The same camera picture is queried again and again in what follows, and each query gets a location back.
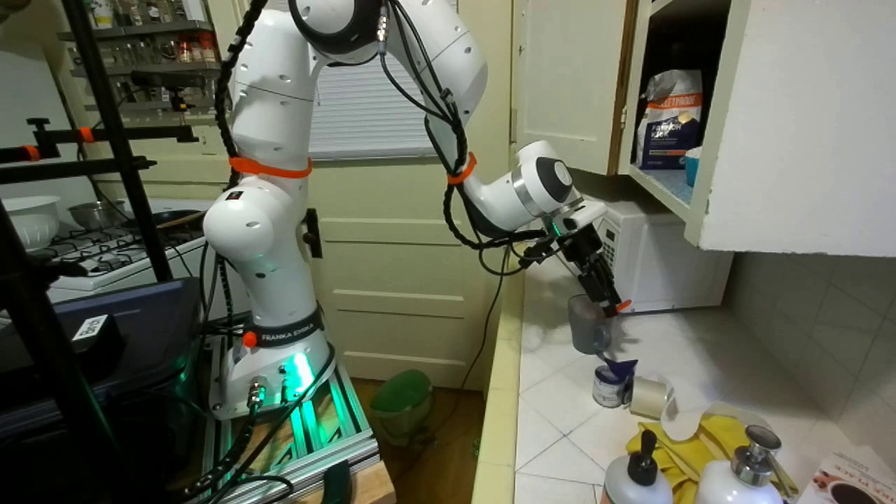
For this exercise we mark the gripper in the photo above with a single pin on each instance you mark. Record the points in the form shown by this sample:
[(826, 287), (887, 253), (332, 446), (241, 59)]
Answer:
[(581, 245)]

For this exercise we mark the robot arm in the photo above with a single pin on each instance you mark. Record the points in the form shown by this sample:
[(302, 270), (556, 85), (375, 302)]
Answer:
[(269, 231)]

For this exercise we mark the white cupboard door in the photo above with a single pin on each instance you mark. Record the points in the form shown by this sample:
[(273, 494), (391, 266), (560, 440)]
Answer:
[(570, 84)]

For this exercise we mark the grey plastic cup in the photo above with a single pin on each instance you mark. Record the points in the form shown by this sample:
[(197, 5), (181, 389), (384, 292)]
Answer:
[(588, 325)]

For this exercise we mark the white microwave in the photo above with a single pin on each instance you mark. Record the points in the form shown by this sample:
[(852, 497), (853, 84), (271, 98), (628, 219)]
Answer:
[(665, 266)]

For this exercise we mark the small blue and white can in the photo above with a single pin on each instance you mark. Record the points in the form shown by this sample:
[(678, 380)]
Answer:
[(607, 388)]

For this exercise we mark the clear glass jar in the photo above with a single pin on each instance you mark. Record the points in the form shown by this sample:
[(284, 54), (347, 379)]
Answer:
[(649, 396)]

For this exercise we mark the coffee bag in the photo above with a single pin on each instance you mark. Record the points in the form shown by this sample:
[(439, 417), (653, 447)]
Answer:
[(670, 119)]

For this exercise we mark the yellow cloth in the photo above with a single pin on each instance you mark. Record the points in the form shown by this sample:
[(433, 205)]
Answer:
[(707, 441)]

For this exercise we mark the soap dispenser with black pump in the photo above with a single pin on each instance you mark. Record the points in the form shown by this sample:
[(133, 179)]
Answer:
[(637, 483)]

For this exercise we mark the white panelled door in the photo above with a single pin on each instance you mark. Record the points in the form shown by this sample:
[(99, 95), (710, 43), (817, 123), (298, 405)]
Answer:
[(399, 280)]

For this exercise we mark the green bin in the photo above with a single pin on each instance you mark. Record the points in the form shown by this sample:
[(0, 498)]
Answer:
[(402, 402)]

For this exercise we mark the soap dispenser with silver pump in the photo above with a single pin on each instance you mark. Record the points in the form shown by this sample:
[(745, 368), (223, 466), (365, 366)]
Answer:
[(742, 479)]

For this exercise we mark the window blind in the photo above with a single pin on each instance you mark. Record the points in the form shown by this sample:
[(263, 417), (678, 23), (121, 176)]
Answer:
[(364, 105)]

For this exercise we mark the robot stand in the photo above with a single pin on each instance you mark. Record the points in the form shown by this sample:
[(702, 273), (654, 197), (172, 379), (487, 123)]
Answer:
[(329, 434)]

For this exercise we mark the printed booklet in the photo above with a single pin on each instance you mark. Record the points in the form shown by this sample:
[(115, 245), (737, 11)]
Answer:
[(850, 479)]

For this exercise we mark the black frying pan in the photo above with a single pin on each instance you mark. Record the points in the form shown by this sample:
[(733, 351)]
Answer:
[(175, 218)]

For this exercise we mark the spice rack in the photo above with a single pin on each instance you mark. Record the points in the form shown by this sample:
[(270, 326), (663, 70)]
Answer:
[(154, 66)]

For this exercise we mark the black power brick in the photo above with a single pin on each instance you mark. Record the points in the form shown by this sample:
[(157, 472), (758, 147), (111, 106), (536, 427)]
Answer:
[(98, 336)]

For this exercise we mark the white gas stove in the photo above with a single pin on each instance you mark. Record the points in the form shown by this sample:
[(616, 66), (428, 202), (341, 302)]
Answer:
[(91, 262)]

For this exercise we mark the black stand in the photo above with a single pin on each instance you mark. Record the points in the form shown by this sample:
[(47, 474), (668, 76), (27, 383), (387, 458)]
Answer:
[(112, 133)]

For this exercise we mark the white bowl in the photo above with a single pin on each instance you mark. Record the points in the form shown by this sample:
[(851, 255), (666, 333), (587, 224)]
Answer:
[(31, 220)]

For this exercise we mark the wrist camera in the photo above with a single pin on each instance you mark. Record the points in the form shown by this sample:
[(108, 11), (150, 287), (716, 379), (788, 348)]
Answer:
[(539, 250)]

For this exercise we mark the white wall cupboard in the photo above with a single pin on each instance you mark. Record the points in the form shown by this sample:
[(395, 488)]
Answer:
[(770, 126)]

